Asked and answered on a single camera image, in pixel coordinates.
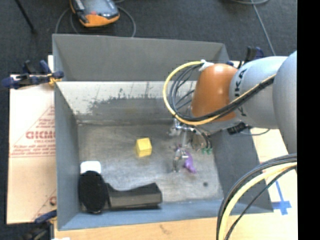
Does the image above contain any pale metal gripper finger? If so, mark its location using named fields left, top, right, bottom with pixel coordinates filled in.
left=172, top=150, right=180, bottom=173
left=176, top=150, right=189, bottom=173

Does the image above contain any purple toy figure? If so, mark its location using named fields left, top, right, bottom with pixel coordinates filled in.
left=183, top=150, right=198, bottom=174

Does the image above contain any yellow cube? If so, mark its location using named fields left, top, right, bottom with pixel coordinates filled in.
left=134, top=137, right=153, bottom=158

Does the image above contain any white rounded block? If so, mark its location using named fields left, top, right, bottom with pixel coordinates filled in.
left=79, top=160, right=102, bottom=175

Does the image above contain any grey metal bin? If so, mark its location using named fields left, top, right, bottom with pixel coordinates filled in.
left=51, top=33, right=275, bottom=231

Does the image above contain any brown cardboard board red print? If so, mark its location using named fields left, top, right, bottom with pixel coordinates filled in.
left=5, top=83, right=59, bottom=225

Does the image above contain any black cylinder on white bracket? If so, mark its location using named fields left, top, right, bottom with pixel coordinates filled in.
left=226, top=122, right=248, bottom=136

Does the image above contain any black round-headed handled tool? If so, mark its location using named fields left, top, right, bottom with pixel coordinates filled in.
left=78, top=170, right=164, bottom=215

